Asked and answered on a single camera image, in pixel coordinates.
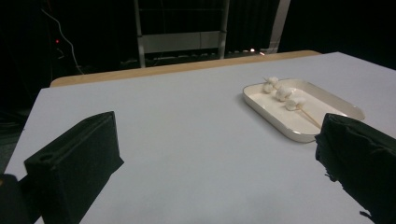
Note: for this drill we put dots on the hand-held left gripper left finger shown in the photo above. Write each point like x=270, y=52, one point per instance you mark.
x=74, y=161

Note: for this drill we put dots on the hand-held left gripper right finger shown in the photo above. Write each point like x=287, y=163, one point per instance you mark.
x=361, y=155

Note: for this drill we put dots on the thin wooden skewer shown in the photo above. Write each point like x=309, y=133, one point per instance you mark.
x=308, y=117

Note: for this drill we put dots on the white marshmallow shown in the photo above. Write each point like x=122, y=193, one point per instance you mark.
x=294, y=104
x=273, y=80
x=283, y=93
x=267, y=88

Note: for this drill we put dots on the white rectangular tray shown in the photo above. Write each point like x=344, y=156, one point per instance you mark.
x=274, y=110

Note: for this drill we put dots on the white table cover sheet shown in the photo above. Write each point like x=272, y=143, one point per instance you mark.
x=186, y=130

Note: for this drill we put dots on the white metal stand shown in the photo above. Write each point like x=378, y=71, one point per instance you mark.
x=174, y=42

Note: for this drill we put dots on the white metal post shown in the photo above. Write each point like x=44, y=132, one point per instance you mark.
x=280, y=25

